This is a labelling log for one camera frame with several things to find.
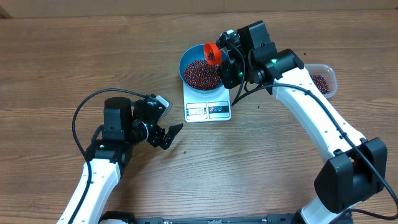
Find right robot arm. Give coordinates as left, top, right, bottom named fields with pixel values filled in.
left=206, top=21, right=387, bottom=223

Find blue bowl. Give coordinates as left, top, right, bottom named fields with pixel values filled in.
left=179, top=44, right=206, bottom=82

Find white digital kitchen scale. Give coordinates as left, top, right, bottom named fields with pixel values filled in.
left=183, top=82, right=232, bottom=123

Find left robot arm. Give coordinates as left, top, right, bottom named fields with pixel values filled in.
left=59, top=95, right=183, bottom=223

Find red measuring scoop blue handle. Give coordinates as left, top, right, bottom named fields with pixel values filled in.
left=203, top=42, right=222, bottom=65

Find red beans in bowl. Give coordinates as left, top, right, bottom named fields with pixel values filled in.
left=183, top=60, right=221, bottom=91

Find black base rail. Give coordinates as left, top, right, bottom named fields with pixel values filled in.
left=98, top=211, right=305, bottom=224

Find clear plastic container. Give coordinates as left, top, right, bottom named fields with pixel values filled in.
left=305, top=63, right=338, bottom=98

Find red beans in container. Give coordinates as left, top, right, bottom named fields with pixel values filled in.
left=310, top=75, right=330, bottom=95

